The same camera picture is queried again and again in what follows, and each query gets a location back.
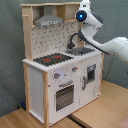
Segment left oven knob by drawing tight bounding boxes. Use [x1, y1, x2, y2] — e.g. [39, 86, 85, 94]
[54, 73, 60, 79]

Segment oven knob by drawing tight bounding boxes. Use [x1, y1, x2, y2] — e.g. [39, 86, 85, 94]
[54, 73, 60, 79]
[72, 66, 78, 72]

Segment right oven knob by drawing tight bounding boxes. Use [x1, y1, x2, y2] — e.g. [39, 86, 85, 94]
[72, 66, 78, 72]

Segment wooden toy kitchen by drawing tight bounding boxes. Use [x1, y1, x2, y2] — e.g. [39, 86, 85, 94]
[22, 2, 103, 128]

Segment toy oven door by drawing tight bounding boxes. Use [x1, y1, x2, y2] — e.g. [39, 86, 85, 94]
[55, 81, 75, 112]

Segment black toy stovetop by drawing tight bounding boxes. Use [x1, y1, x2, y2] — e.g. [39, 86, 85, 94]
[34, 53, 71, 66]

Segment grey ice dispenser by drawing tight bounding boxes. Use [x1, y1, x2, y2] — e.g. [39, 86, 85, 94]
[87, 64, 96, 83]

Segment grey range hood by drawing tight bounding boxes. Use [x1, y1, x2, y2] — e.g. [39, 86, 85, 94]
[35, 5, 64, 27]

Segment grey fridge door handle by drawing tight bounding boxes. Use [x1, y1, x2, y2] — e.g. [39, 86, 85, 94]
[82, 76, 87, 90]

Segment grey toy sink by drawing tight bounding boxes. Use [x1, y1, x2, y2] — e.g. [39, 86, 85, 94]
[66, 47, 94, 56]

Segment black toy faucet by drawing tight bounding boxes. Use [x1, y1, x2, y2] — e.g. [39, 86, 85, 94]
[67, 33, 82, 49]

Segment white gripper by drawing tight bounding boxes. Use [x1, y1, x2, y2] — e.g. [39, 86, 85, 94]
[80, 0, 90, 10]

